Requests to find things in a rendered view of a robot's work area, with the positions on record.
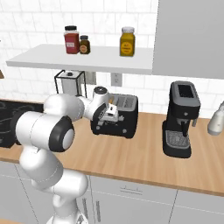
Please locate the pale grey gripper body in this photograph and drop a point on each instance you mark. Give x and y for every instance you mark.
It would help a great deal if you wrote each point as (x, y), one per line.
(108, 119)

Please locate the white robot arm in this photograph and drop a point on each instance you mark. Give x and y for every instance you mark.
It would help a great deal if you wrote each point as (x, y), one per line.
(40, 163)

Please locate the toast bread slice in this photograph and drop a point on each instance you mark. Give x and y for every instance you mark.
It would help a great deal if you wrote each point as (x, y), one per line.
(111, 100)

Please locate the black toaster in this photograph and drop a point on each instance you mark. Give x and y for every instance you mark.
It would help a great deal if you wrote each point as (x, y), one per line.
(128, 116)

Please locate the black-framed glass blender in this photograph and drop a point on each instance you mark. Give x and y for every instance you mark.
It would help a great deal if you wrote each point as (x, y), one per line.
(70, 83)

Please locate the black coffee machine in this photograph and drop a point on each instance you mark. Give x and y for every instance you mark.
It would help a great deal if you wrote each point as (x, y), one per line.
(182, 108)

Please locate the small brown spice jar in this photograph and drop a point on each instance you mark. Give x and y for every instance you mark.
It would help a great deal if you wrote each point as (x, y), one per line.
(85, 46)

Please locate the yellow spice jar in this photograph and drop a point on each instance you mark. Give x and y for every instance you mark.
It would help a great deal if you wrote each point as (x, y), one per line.
(127, 43)

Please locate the red spice jar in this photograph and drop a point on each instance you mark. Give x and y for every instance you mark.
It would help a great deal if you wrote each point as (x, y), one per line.
(72, 42)

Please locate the grey cupboard door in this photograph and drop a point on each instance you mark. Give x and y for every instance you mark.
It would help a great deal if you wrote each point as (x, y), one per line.
(137, 211)
(84, 208)

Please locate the black hob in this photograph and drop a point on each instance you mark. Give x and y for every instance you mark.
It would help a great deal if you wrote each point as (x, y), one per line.
(11, 109)

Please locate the white rounded kettle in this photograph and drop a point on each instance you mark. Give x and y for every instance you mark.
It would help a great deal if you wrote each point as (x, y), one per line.
(216, 122)

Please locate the brown wooden object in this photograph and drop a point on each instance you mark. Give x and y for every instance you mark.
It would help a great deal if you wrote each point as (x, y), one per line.
(1, 74)

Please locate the white wall socket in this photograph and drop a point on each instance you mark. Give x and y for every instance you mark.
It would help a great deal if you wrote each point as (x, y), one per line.
(116, 79)

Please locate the white wall shelf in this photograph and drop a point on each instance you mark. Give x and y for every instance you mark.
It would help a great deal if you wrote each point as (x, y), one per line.
(96, 61)

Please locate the grey wall cupboard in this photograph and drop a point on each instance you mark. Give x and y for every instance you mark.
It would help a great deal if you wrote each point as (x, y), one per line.
(189, 38)

